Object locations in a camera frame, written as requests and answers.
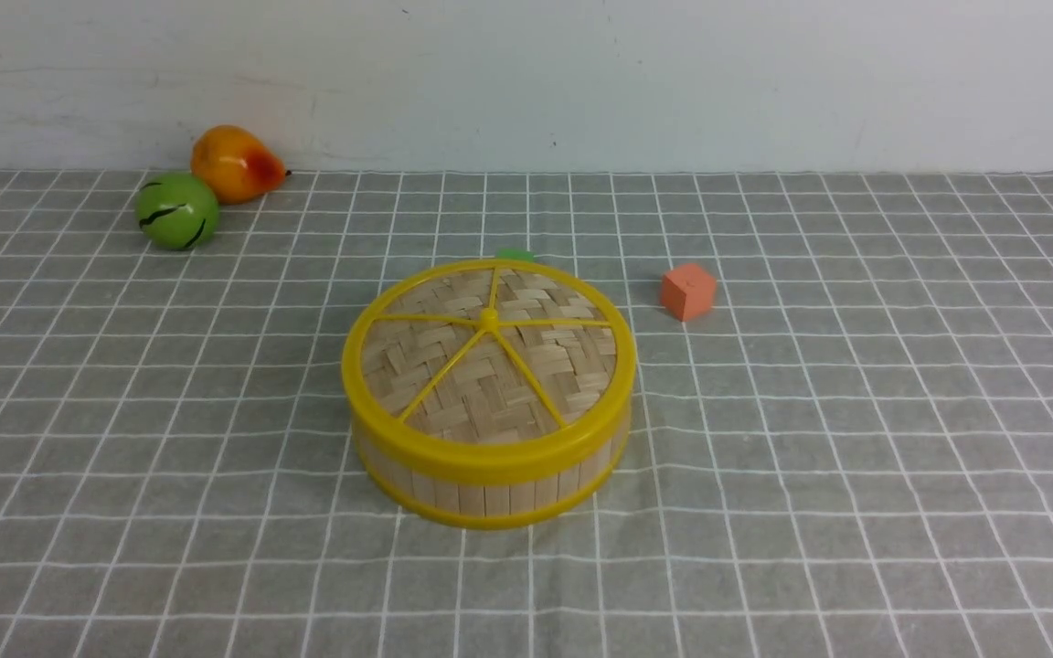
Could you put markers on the yellow woven steamer lid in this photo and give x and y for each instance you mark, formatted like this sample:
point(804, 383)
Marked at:
point(491, 371)

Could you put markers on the small green block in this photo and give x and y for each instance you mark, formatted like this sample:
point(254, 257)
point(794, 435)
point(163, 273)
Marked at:
point(516, 256)

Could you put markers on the green round toy fruit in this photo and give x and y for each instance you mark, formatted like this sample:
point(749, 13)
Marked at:
point(177, 211)

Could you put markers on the grey checked tablecloth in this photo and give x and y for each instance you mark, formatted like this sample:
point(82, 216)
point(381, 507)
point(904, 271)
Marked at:
point(850, 455)

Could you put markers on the yellow bamboo steamer basket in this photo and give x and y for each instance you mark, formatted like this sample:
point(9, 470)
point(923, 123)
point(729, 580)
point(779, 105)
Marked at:
point(494, 506)

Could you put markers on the orange toy pear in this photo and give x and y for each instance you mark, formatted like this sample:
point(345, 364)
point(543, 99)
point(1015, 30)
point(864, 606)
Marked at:
point(236, 165)

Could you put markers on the orange cube block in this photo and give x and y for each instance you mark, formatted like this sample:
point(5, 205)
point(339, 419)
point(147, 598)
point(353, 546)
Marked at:
point(688, 291)

